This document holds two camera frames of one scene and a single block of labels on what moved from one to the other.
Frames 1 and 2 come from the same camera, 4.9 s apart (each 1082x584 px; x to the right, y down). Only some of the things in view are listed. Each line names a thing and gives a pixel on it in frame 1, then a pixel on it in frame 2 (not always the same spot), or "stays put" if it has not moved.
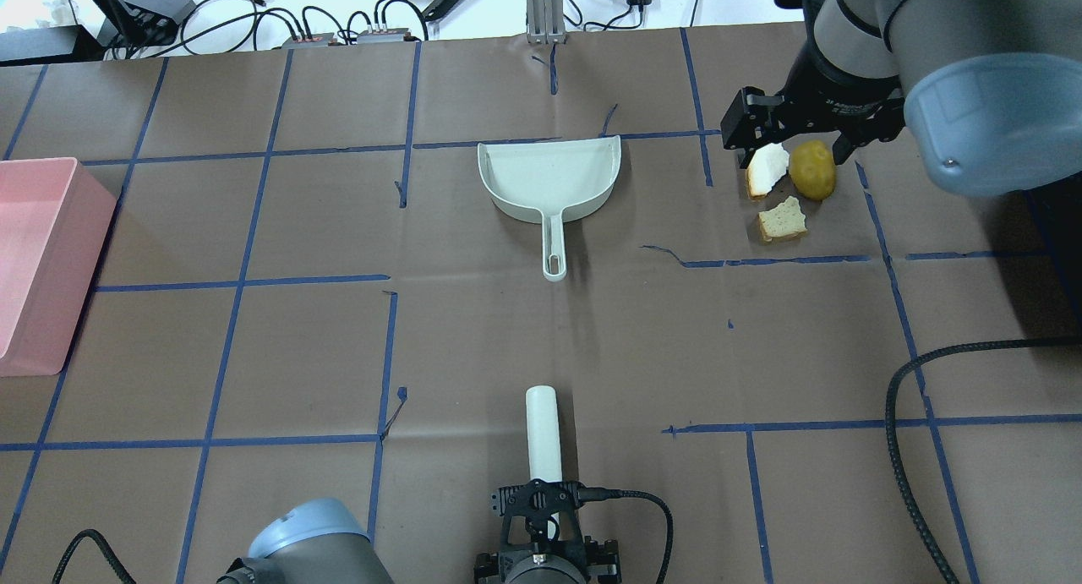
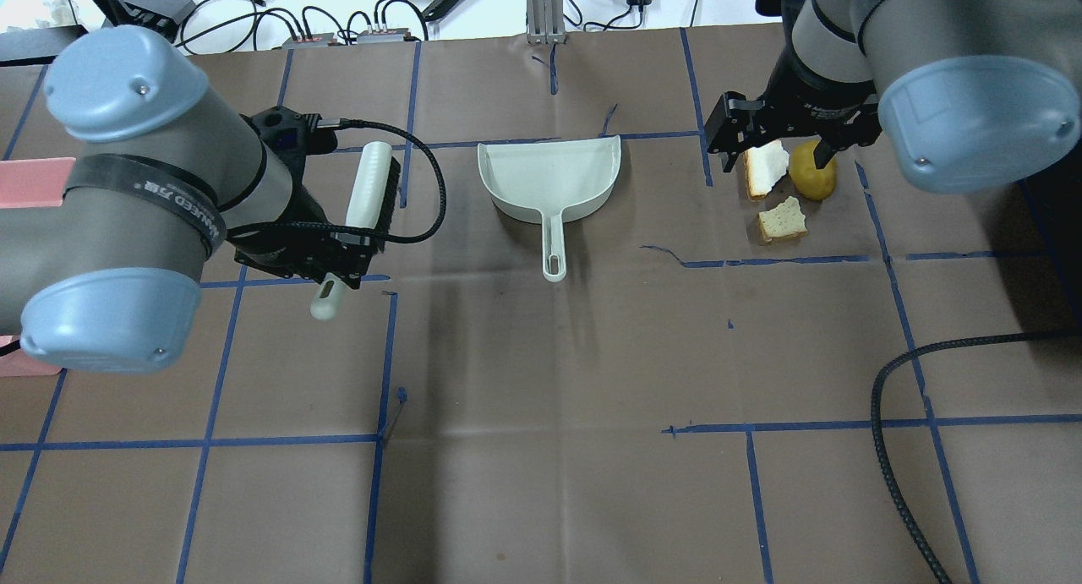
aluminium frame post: x=544 y=9 stays put
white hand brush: x=543 y=432 -> x=371 y=204
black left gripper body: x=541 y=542 -> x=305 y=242
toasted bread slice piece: x=784 y=221 stays put
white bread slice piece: x=767 y=163 stays put
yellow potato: x=812 y=169 stays put
